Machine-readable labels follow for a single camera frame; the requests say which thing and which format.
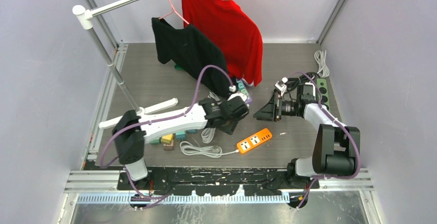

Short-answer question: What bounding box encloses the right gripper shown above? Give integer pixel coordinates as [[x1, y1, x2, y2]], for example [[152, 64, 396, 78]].
[[254, 92, 300, 122]]

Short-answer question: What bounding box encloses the orange power strip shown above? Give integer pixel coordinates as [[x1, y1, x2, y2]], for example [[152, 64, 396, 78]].
[[237, 128, 273, 154]]

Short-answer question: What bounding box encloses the green power strip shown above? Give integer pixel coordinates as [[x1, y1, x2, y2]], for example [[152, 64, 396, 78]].
[[316, 78, 330, 110]]

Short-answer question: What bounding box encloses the yellow plug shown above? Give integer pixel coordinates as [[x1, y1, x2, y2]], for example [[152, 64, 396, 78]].
[[160, 134, 174, 145]]

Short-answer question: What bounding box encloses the purple power strip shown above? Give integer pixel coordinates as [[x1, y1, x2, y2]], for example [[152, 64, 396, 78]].
[[236, 79, 252, 104]]

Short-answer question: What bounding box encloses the pink plug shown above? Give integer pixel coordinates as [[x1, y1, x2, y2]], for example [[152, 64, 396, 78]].
[[163, 142, 174, 151]]

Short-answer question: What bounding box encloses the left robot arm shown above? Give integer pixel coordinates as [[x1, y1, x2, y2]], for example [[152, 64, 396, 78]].
[[111, 93, 249, 189]]

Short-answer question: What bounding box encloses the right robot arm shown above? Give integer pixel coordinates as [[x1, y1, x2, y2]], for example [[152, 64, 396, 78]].
[[254, 83, 360, 188]]

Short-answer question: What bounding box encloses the red sweater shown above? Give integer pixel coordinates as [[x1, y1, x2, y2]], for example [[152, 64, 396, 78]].
[[181, 0, 263, 87]]

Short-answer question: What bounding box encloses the black garment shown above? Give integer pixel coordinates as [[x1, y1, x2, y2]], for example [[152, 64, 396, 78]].
[[151, 18, 228, 79]]

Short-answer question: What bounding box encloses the pink hanger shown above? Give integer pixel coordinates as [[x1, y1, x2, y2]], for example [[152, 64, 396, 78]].
[[159, 0, 190, 25]]

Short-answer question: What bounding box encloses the metal clothes rack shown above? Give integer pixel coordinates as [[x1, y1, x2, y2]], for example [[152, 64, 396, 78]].
[[72, 0, 202, 130]]

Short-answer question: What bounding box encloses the white coiled cable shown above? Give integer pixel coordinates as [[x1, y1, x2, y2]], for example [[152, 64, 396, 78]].
[[179, 49, 330, 159]]

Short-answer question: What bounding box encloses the black coiled cable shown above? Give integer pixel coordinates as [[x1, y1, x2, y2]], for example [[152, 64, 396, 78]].
[[283, 72, 318, 95]]

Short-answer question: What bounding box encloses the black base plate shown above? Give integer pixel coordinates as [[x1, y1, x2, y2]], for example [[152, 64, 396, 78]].
[[116, 167, 310, 197]]

